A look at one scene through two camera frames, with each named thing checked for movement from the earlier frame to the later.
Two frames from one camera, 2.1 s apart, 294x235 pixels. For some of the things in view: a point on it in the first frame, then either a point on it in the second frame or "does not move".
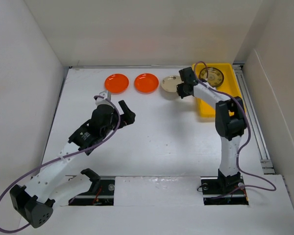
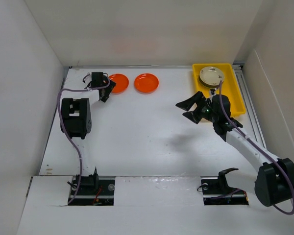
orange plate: [146, 83] does not move
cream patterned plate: [170, 83] → [211, 75]
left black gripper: [127, 117] → [109, 89]
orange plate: [117, 83] does not move
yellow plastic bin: [230, 84] does not move
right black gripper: [180, 89] → [188, 103]
